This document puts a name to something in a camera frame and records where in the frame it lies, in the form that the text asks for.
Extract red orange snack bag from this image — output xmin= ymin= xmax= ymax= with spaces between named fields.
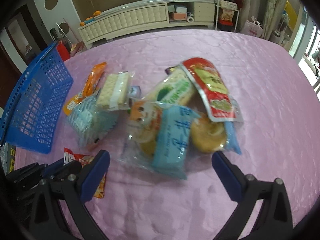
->
xmin=63 ymin=147 xmax=107 ymax=199

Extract light blue lattice snack pack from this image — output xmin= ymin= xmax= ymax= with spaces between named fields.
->
xmin=67 ymin=94 xmax=119 ymax=148

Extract blue plastic mesh basket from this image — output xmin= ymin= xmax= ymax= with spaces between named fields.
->
xmin=1 ymin=42 xmax=73 ymax=154

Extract white wafer biscuit pack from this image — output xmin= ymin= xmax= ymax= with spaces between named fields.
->
xmin=97 ymin=72 xmax=131 ymax=111

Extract orange wafer bar wrapper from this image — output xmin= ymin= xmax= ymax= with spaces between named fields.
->
xmin=82 ymin=61 xmax=107 ymax=98

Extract bear cake blue wrapper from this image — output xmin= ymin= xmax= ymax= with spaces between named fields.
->
xmin=120 ymin=100 xmax=200 ymax=180

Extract round cake blue wrapper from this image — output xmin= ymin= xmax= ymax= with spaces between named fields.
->
xmin=190 ymin=113 xmax=242 ymax=155

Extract red snack pouch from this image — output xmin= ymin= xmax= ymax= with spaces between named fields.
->
xmin=181 ymin=57 xmax=243 ymax=122

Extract green cracker pack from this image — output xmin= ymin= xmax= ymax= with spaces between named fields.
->
xmin=143 ymin=66 xmax=196 ymax=106

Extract orange cracker snack bag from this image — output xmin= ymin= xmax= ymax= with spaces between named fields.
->
xmin=62 ymin=93 xmax=84 ymax=116

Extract blue purple gum box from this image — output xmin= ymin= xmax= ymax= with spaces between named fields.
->
xmin=129 ymin=86 xmax=141 ymax=106

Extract purple snack packet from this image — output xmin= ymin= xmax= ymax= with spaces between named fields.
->
xmin=165 ymin=65 xmax=180 ymax=75

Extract red shopping bag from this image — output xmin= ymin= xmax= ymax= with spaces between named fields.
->
xmin=56 ymin=41 xmax=71 ymax=61

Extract oranges on blue plate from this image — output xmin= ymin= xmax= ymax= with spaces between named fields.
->
xmin=80 ymin=10 xmax=101 ymax=27

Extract cream tufted tv cabinet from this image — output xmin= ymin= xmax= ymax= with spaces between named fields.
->
xmin=78 ymin=0 xmax=215 ymax=49

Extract white paper roll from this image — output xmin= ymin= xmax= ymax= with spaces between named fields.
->
xmin=187 ymin=16 xmax=194 ymax=23

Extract pink shopping bag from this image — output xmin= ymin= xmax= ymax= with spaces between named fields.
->
xmin=240 ymin=16 xmax=263 ymax=38

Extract white metal shelf rack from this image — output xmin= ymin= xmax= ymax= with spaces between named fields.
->
xmin=214 ymin=0 xmax=243 ymax=33

